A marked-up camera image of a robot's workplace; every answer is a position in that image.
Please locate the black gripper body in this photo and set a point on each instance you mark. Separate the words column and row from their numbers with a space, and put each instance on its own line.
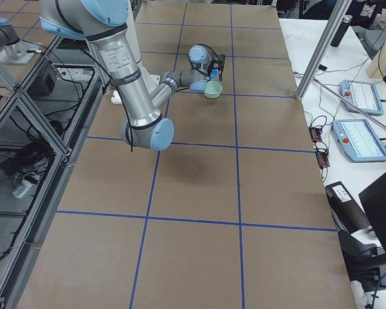
column 220, row 67

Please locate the light blue plastic cup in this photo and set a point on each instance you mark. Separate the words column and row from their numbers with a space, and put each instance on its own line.
column 214, row 74

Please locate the mint green bowl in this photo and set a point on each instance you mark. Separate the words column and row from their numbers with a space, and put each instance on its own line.
column 213, row 89

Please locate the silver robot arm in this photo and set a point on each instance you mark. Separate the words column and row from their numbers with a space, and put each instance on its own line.
column 109, row 27

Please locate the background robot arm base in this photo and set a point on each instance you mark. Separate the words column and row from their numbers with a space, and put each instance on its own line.
column 12, row 49

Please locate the black water bottle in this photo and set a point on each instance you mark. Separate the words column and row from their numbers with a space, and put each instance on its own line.
column 344, row 25

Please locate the small circuit board upper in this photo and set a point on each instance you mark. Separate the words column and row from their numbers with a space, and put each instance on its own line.
column 315, row 134

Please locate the small circuit board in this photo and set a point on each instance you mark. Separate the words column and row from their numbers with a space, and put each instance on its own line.
column 315, row 134
column 322, row 158

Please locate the small circuit board lower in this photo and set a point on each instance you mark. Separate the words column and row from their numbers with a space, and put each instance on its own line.
column 322, row 158

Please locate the teach pendant tablet far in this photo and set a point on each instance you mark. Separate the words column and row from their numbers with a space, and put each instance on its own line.
column 363, row 95

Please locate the teach pendant tablet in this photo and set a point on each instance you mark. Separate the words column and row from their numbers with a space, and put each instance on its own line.
column 363, row 95
column 358, row 141

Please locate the teach pendant tablet near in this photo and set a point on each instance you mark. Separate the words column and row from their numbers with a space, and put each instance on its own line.
column 358, row 141

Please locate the silver rod with green tip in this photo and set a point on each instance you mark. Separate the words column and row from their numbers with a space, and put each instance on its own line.
column 344, row 100

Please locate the white power strip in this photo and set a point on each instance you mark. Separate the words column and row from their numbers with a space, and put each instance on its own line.
column 24, row 187

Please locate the aluminium frame post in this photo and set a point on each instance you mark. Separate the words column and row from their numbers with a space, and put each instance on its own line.
column 329, row 31

